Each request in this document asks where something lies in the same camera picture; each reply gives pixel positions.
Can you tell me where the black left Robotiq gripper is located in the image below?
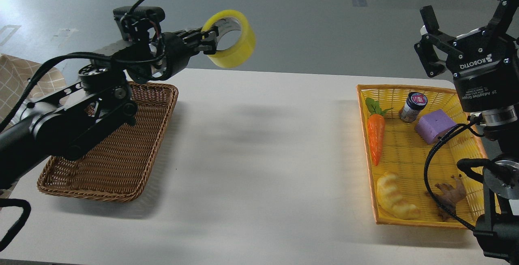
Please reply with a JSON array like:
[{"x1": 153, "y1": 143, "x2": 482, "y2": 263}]
[{"x1": 161, "y1": 26, "x2": 219, "y2": 80}]

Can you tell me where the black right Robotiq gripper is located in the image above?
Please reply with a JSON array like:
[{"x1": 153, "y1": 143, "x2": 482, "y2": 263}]
[{"x1": 414, "y1": 0, "x2": 518, "y2": 112}]

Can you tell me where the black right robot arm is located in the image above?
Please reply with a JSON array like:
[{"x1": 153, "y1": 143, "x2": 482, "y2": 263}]
[{"x1": 414, "y1": 0, "x2": 519, "y2": 265}]

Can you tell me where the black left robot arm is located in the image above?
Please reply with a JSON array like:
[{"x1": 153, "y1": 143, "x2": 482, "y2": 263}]
[{"x1": 1, "y1": 22, "x2": 223, "y2": 191}]

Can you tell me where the small dark jar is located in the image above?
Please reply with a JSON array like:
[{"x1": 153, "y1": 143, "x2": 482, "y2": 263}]
[{"x1": 399, "y1": 92, "x2": 428, "y2": 123}]

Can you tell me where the purple foam block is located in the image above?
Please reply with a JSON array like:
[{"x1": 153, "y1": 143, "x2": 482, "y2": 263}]
[{"x1": 414, "y1": 109, "x2": 456, "y2": 145}]

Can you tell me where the yellow wicker basket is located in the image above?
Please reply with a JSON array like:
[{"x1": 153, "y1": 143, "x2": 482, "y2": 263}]
[{"x1": 356, "y1": 85, "x2": 487, "y2": 229}]

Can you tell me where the orange toy carrot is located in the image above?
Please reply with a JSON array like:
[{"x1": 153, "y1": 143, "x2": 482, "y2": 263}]
[{"x1": 365, "y1": 97, "x2": 392, "y2": 166}]

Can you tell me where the brown wicker basket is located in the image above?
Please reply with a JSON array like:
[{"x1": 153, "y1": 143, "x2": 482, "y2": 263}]
[{"x1": 37, "y1": 82, "x2": 179, "y2": 202}]

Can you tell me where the brown toy root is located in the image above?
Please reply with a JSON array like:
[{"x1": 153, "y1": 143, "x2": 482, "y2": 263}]
[{"x1": 433, "y1": 174, "x2": 467, "y2": 222}]

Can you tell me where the yellow toy croissant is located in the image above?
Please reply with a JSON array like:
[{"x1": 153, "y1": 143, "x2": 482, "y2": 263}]
[{"x1": 375, "y1": 171, "x2": 421, "y2": 220}]

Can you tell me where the beige checkered cloth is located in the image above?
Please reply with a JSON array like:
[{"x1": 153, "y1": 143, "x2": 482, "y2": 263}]
[{"x1": 0, "y1": 54, "x2": 66, "y2": 121}]

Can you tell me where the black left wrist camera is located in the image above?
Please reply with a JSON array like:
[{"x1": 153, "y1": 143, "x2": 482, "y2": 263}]
[{"x1": 112, "y1": 6, "x2": 165, "y2": 41}]

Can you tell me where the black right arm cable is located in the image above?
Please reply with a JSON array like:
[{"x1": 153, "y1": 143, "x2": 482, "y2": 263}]
[{"x1": 423, "y1": 121, "x2": 485, "y2": 231}]

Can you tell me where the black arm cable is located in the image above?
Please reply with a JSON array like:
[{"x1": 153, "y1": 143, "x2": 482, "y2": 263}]
[
  {"x1": 423, "y1": 121, "x2": 485, "y2": 231},
  {"x1": 0, "y1": 0, "x2": 172, "y2": 136}
]

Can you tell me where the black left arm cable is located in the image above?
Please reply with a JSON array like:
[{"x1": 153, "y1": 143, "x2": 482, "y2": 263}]
[{"x1": 0, "y1": 0, "x2": 172, "y2": 136}]

